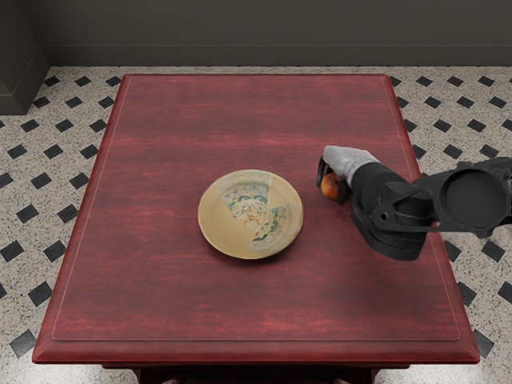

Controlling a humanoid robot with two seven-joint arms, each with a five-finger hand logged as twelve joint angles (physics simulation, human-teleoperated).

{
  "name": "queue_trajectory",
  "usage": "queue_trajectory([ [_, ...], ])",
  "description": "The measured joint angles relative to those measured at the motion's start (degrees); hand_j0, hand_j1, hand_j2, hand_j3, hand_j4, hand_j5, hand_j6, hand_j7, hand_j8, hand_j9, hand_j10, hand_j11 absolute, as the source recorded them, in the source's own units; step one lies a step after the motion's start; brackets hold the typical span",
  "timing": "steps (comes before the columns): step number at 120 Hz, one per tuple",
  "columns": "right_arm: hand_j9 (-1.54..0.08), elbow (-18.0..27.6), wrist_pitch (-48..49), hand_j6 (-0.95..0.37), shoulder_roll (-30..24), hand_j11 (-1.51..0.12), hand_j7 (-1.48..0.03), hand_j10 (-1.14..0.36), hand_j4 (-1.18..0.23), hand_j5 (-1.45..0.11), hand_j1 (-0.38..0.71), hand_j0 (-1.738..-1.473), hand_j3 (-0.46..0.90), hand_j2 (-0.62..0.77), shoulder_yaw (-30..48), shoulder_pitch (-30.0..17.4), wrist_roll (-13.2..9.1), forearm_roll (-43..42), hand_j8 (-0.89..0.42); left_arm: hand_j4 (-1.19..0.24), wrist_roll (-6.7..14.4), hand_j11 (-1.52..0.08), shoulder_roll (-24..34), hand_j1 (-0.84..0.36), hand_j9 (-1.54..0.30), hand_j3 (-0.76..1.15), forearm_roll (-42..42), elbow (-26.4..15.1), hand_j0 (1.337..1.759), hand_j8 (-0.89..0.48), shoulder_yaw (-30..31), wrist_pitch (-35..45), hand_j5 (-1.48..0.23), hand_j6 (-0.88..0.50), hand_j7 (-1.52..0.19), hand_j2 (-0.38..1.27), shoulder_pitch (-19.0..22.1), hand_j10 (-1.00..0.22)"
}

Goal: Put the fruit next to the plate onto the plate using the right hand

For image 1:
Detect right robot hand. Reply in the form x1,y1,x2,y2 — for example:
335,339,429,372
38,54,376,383
315,145,382,206

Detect red yellow apple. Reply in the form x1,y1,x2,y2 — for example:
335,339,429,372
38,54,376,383
320,173,341,200

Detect beige patterned plate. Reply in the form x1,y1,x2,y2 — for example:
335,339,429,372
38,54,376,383
198,169,305,261

